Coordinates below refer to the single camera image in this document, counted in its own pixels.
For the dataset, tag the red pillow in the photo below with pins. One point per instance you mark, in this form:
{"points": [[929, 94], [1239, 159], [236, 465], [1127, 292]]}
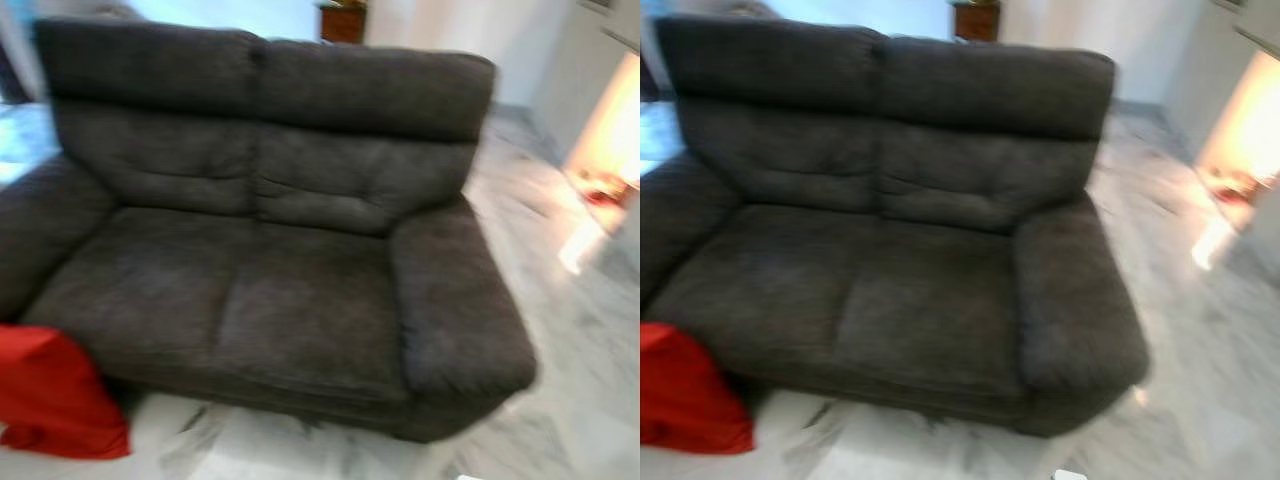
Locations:
{"points": [[50, 395], [690, 395]]}

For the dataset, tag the dark grey two-seat sofa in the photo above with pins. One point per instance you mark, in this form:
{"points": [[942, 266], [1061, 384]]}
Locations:
{"points": [[920, 290], [300, 290]]}

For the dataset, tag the small red object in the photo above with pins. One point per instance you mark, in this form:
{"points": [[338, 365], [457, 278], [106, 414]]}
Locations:
{"points": [[1234, 187], [603, 189]]}

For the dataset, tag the brown wooden cabinet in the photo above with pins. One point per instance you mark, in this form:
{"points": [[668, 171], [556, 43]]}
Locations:
{"points": [[976, 22], [343, 24]]}

